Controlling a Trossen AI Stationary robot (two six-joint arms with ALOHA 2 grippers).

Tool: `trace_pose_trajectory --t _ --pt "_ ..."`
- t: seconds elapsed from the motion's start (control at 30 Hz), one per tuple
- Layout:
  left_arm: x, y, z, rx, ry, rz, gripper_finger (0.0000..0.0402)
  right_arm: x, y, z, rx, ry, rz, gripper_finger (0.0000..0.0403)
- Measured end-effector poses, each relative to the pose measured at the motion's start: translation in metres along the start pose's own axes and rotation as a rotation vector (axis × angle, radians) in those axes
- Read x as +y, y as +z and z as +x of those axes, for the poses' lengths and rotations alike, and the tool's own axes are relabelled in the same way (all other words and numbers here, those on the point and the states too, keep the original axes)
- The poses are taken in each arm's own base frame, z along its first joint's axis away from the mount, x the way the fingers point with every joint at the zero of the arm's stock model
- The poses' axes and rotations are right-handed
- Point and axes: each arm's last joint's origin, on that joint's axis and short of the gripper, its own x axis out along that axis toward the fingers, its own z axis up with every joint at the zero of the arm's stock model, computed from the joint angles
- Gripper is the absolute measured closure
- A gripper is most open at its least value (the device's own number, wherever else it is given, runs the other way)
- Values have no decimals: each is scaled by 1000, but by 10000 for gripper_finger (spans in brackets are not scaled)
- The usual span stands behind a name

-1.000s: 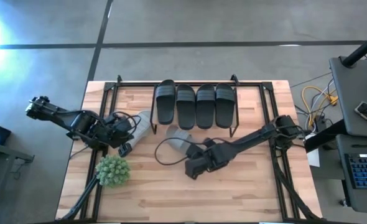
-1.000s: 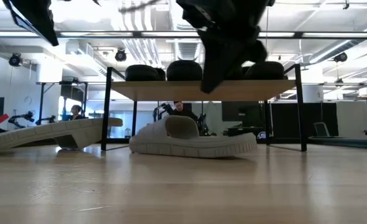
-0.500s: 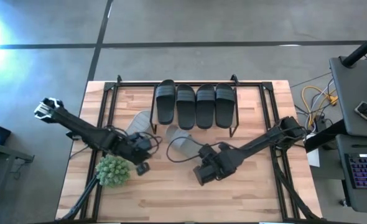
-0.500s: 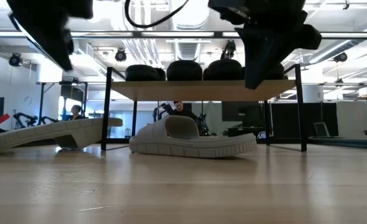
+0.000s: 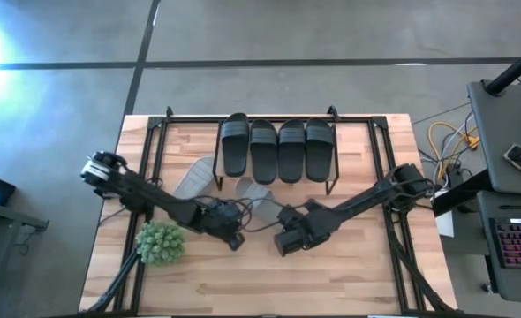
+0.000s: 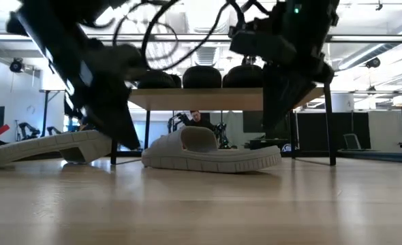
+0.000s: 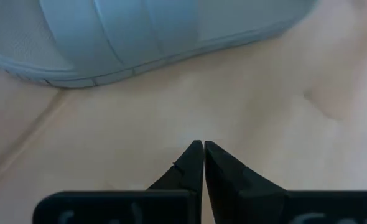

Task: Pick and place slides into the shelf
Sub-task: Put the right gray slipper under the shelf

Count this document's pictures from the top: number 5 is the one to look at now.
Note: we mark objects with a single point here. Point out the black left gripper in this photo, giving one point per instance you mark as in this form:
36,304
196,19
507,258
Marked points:
223,218

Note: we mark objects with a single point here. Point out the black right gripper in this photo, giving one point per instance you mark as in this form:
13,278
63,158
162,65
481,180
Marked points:
304,229

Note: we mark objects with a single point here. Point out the grey rubber slide sandal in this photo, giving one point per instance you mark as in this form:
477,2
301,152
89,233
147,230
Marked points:
194,179
256,194

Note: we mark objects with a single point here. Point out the black rubber slide sandal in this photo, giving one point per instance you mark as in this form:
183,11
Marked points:
292,154
264,154
235,150
319,152

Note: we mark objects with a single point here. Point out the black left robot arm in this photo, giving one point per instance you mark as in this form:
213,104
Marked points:
154,199

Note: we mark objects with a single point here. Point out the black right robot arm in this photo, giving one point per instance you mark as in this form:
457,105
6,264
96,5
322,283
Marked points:
362,199

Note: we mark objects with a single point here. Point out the green artificial plant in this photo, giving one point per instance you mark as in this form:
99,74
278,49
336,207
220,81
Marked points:
161,243

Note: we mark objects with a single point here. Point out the white box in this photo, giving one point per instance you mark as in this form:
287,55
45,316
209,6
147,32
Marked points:
445,223

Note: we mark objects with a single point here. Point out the black desk beam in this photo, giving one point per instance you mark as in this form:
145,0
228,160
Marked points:
459,194

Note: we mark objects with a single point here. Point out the dark power strip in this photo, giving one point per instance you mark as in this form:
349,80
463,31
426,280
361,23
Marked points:
455,176

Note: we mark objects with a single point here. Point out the grey side desk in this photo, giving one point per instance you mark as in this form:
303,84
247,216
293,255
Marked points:
499,141

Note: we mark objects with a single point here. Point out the grey keyboard desk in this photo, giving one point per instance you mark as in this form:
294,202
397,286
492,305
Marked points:
516,282

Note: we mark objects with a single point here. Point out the black side stand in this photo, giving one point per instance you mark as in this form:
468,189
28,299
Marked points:
4,214

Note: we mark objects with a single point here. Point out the black slanted pole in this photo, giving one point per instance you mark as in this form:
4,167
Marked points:
512,70

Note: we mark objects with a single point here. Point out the black aluminium table frame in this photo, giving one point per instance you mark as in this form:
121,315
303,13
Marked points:
190,119

